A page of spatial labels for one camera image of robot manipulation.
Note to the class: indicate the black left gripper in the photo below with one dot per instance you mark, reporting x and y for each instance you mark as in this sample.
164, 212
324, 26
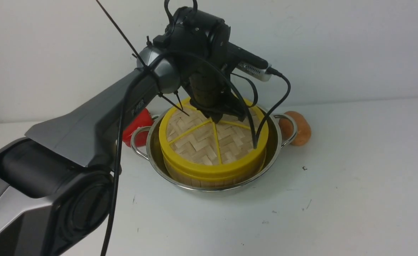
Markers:
215, 96

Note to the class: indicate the yellow bamboo steamer lid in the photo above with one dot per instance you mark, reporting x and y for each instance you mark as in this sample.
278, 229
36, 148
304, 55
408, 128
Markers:
190, 135

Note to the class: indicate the yellow bamboo steamer basket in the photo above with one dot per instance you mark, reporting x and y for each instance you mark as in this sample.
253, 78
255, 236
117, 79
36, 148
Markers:
228, 169

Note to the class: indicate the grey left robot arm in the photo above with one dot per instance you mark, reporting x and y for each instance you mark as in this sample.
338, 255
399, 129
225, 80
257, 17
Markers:
60, 181

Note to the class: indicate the stainless steel pot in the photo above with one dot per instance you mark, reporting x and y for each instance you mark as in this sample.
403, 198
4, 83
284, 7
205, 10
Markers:
153, 154

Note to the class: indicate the red bell pepper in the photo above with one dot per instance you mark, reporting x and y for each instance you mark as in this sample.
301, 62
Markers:
143, 120

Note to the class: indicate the brown potato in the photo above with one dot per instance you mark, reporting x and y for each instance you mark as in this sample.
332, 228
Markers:
303, 132

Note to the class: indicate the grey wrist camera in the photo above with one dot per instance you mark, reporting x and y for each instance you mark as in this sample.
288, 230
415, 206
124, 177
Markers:
247, 62

